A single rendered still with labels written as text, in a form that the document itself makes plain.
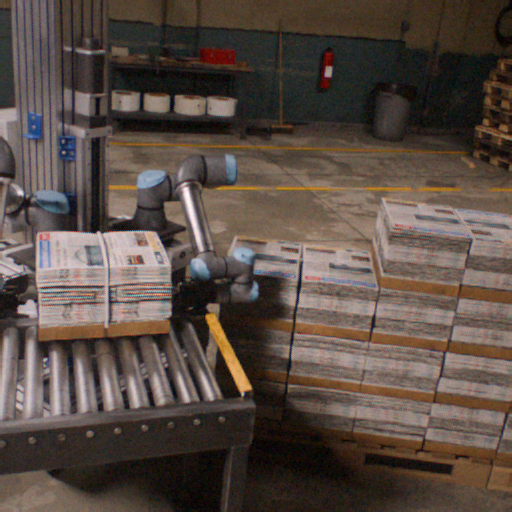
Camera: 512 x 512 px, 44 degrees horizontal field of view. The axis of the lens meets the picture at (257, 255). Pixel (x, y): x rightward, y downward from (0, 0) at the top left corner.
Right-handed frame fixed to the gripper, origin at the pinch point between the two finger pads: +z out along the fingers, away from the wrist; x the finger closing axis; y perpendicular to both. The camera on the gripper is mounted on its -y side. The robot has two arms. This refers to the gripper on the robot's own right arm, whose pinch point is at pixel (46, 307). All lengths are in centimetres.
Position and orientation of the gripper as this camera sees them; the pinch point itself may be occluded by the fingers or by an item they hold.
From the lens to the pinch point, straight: 214.1
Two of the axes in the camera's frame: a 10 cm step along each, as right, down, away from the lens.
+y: 1.0, -9.2, -3.8
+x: -2.9, -3.9, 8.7
